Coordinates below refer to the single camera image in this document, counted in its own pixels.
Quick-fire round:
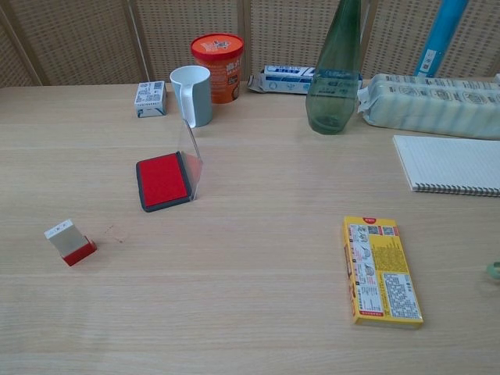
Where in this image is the small red white eraser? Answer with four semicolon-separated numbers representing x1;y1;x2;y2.
43;218;98;268

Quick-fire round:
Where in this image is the blue cling film roll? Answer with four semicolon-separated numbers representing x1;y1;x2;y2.
413;0;470;78

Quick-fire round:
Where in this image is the green spray bottle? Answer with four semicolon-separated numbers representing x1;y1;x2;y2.
306;0;364;137

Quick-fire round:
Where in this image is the red stamp pad case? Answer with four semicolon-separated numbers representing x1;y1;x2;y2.
135;118;205;213

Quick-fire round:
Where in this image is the small white barcode box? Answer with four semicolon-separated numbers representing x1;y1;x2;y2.
134;80;168;119

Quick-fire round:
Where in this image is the yellow flat box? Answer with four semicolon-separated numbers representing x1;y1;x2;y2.
343;216;425;330

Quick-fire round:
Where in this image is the wicker folding screen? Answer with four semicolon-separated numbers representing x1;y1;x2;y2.
0;0;500;89

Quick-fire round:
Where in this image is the white spiral notebook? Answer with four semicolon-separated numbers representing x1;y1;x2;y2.
392;134;500;198

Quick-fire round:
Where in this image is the white grey mug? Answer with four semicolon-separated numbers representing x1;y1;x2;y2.
169;65;214;129

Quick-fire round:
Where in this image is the blue white toothpaste box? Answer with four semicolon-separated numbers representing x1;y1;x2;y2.
246;64;364;96

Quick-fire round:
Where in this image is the orange instant noodle cup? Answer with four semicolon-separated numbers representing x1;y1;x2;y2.
190;33;246;105

